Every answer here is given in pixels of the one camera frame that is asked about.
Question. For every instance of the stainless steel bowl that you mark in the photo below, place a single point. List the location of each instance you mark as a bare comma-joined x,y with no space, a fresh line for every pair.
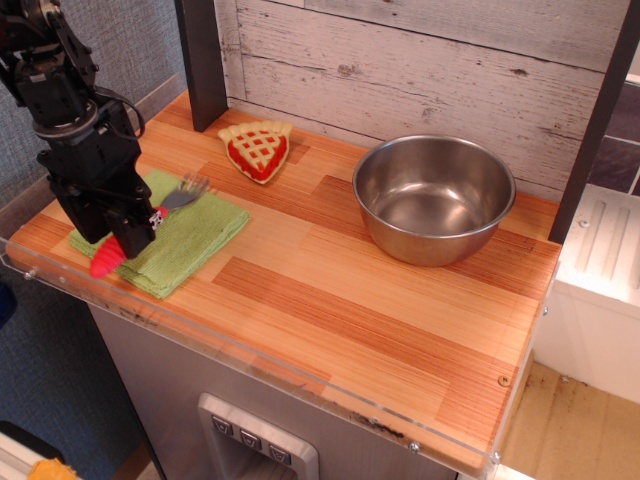
432,200

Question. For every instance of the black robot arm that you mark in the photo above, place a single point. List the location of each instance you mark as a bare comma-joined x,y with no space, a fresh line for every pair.
46,68

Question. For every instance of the grey toy fridge cabinet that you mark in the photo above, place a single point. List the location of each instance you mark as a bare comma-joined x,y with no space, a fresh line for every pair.
166,381

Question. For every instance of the white toy sink unit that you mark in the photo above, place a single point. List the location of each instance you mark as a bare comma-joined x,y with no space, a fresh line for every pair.
590,328

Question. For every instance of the yellow object bottom left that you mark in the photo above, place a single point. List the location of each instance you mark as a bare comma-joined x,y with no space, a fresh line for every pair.
51,469

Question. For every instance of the dark left shelf post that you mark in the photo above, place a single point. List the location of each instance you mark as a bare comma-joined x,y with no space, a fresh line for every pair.
202,57

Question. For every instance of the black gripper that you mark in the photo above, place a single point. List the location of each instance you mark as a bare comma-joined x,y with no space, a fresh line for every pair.
92,172

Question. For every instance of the clear acrylic edge guard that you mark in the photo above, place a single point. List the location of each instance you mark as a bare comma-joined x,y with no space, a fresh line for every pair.
428,358

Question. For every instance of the green folded cloth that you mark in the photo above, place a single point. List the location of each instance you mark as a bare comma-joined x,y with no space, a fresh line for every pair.
184,242

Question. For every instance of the toy pie slice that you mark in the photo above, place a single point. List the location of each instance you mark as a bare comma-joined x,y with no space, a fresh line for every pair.
257,149

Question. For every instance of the silver dispenser button panel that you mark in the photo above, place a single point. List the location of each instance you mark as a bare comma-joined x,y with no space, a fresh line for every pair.
255,440

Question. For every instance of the dark right shelf post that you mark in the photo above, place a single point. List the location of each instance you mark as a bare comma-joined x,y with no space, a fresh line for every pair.
614,79

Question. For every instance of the dark shelf post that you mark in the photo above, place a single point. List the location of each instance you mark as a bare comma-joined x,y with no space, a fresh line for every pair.
202,57
614,79

